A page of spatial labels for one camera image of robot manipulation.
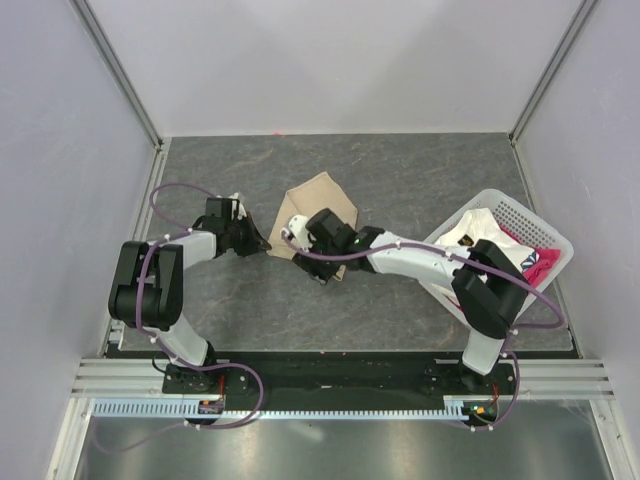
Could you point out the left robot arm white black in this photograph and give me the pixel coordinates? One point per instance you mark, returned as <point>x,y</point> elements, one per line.
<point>147,291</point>

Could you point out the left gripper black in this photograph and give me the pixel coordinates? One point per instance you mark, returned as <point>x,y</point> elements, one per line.
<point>254,242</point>

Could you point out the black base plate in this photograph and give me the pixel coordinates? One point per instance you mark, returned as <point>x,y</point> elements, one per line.
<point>340,381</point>

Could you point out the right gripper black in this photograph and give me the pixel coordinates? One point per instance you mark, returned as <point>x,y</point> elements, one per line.
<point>311,264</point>

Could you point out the right aluminium frame post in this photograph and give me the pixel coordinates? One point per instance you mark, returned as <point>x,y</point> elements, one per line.
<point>561,52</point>

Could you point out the white cloth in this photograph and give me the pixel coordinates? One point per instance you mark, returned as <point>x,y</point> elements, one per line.
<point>480,224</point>

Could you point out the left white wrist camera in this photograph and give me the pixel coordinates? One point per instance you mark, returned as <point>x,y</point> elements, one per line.
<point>239,211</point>

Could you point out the left aluminium frame post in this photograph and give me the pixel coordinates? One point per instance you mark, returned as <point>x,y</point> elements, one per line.
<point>100,39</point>

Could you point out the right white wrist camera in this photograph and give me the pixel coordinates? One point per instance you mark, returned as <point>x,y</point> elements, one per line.
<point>296,234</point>

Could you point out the grey slotted cable duct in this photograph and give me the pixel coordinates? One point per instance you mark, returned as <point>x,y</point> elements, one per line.
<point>195,409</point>

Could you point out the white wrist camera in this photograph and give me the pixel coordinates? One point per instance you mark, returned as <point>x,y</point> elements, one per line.
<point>239,211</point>
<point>296,234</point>

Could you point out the pink cloth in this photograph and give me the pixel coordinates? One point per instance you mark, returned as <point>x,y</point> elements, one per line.
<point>545,262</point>

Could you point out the aluminium frame post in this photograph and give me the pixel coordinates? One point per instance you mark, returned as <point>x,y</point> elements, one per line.
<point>100,39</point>
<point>561,52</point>

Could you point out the white plastic basket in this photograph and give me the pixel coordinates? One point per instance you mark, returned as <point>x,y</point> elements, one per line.
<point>524,224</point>

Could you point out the beige cloth napkin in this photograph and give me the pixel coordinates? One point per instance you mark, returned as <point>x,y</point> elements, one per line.
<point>320,210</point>

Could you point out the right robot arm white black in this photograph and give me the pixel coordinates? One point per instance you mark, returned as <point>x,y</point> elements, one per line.
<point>488,288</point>

